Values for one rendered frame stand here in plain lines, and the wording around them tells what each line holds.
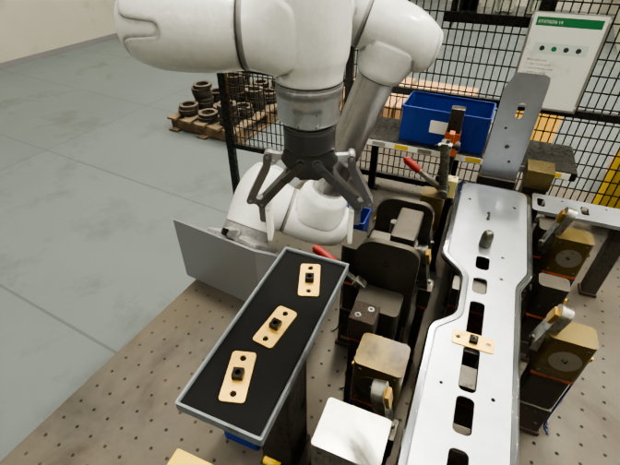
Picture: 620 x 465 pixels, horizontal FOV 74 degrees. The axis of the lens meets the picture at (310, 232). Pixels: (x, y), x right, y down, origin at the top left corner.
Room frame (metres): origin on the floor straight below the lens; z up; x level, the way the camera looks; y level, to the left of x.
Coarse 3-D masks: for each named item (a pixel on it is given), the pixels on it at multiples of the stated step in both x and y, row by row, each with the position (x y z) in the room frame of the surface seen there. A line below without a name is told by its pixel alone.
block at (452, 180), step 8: (448, 176) 1.09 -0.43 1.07; (456, 176) 1.09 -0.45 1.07; (448, 184) 1.07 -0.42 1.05; (456, 184) 1.06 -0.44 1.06; (448, 192) 1.07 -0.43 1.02; (448, 200) 1.07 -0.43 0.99; (448, 208) 1.07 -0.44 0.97; (440, 224) 1.07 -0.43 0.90; (440, 232) 1.07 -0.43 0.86; (440, 240) 1.07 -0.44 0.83; (432, 248) 1.07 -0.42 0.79; (432, 256) 1.07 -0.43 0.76; (432, 264) 1.07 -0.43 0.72
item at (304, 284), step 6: (306, 264) 0.59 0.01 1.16; (312, 264) 0.59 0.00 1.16; (306, 270) 0.57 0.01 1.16; (312, 270) 0.57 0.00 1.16; (318, 270) 0.57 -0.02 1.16; (300, 276) 0.56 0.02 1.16; (306, 276) 0.55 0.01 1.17; (312, 276) 0.55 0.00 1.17; (318, 276) 0.56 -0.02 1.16; (300, 282) 0.54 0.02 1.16; (306, 282) 0.54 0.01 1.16; (312, 282) 0.54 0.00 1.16; (318, 282) 0.54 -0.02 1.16; (300, 288) 0.53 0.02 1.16; (306, 288) 0.53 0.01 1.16; (312, 288) 0.53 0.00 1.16; (318, 288) 0.53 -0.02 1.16; (300, 294) 0.51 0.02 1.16; (306, 294) 0.51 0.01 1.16; (312, 294) 0.51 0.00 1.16; (318, 294) 0.51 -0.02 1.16
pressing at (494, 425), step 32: (480, 192) 1.11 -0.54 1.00; (512, 192) 1.11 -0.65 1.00; (448, 224) 0.93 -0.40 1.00; (480, 224) 0.94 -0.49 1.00; (512, 224) 0.94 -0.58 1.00; (448, 256) 0.79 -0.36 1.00; (480, 256) 0.80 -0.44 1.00; (512, 256) 0.80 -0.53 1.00; (512, 288) 0.69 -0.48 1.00; (448, 320) 0.58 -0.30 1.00; (512, 320) 0.59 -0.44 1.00; (448, 352) 0.50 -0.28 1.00; (480, 352) 0.50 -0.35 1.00; (512, 352) 0.50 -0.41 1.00; (416, 384) 0.43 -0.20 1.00; (448, 384) 0.43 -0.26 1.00; (480, 384) 0.43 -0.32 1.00; (512, 384) 0.43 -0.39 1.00; (416, 416) 0.37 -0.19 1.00; (448, 416) 0.37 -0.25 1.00; (480, 416) 0.37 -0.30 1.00; (512, 416) 0.37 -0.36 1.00; (416, 448) 0.32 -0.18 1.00; (448, 448) 0.32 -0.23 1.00; (480, 448) 0.32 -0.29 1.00; (512, 448) 0.32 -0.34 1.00
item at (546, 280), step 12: (540, 276) 0.74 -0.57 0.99; (552, 276) 0.74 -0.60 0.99; (540, 288) 0.71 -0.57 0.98; (552, 288) 0.70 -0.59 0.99; (564, 288) 0.69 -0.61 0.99; (528, 300) 0.73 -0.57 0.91; (540, 300) 0.70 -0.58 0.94; (552, 300) 0.69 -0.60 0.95; (564, 300) 0.69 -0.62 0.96; (528, 312) 0.71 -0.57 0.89; (540, 312) 0.70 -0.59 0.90; (528, 324) 0.71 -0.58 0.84; (528, 348) 0.69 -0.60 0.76; (528, 360) 0.68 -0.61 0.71
